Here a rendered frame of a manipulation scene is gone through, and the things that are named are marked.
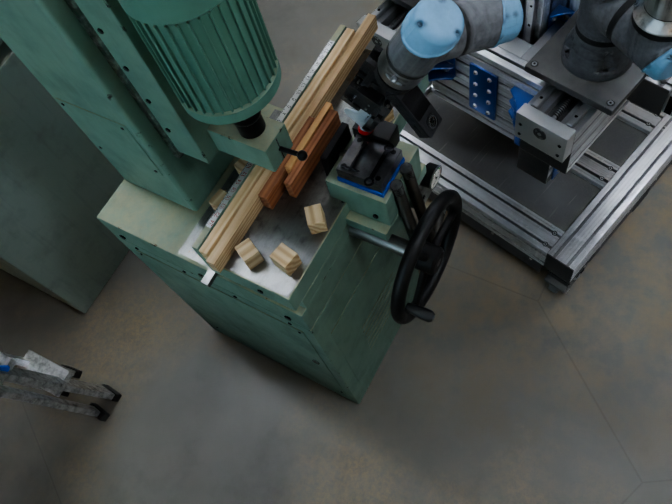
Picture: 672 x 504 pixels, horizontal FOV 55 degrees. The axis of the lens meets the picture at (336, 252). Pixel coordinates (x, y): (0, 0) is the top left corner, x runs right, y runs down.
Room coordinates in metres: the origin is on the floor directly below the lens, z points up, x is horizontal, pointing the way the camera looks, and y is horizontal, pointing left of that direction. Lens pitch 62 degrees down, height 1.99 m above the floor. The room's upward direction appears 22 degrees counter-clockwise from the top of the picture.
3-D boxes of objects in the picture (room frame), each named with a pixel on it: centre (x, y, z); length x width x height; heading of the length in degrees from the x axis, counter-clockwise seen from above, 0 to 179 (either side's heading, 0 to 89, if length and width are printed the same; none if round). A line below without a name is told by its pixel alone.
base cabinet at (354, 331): (0.88, 0.14, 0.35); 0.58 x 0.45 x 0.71; 41
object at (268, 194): (0.80, 0.02, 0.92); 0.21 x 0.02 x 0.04; 131
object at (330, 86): (0.86, -0.02, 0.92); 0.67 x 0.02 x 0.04; 131
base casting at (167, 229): (0.88, 0.14, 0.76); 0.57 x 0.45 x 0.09; 41
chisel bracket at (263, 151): (0.81, 0.07, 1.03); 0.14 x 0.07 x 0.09; 41
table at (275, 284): (0.76, -0.07, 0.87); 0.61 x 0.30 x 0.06; 131
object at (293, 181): (0.80, -0.03, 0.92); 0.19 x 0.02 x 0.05; 131
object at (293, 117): (0.86, 0.01, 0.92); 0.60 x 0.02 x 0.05; 131
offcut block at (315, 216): (0.65, 0.01, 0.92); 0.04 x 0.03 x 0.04; 171
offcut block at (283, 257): (0.59, 0.09, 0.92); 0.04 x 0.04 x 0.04; 30
